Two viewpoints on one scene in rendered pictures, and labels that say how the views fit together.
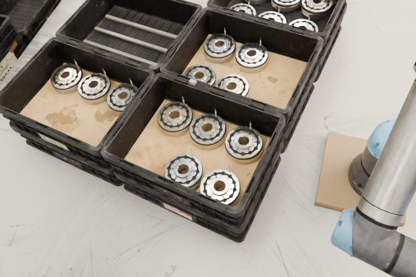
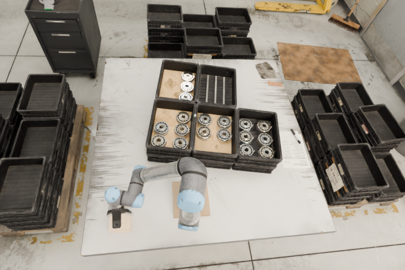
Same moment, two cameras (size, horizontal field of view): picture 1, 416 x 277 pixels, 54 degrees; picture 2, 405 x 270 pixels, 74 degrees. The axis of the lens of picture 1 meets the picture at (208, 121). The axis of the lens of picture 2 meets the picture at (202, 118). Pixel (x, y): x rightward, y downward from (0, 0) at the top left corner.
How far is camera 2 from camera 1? 1.06 m
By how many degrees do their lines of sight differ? 27
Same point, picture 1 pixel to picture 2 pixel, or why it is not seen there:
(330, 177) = not seen: hidden behind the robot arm
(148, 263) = (131, 134)
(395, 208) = (144, 175)
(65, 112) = (173, 82)
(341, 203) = (174, 191)
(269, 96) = (207, 147)
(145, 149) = (167, 113)
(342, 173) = not seen: hidden behind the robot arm
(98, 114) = (176, 93)
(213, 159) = (171, 136)
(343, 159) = not seen: hidden behind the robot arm
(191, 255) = (138, 146)
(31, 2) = (244, 49)
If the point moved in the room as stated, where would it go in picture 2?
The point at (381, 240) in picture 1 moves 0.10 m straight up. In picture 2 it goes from (136, 176) to (134, 169)
